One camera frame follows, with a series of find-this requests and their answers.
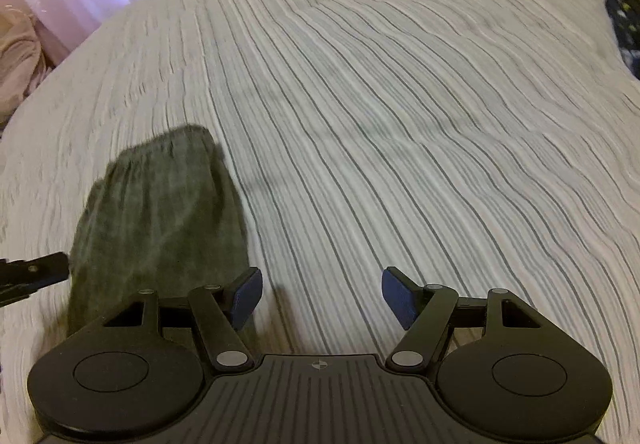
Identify pink crumpled cloth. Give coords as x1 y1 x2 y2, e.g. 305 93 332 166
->
0 8 51 130

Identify dark grey garment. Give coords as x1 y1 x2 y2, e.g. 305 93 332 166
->
67 125 250 334

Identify dark patterned garment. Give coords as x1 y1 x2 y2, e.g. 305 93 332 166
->
604 0 640 78

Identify white striped bedspread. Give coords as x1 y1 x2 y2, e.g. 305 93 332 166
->
1 0 639 443

